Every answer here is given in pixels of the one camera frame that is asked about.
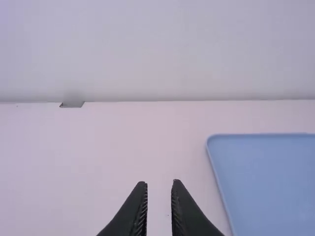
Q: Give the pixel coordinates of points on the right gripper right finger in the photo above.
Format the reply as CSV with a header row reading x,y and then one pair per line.
x,y
187,214

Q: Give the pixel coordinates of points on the blue mat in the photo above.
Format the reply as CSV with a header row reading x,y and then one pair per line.
x,y
268,182

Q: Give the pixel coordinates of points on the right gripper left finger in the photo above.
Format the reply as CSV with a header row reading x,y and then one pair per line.
x,y
134,214

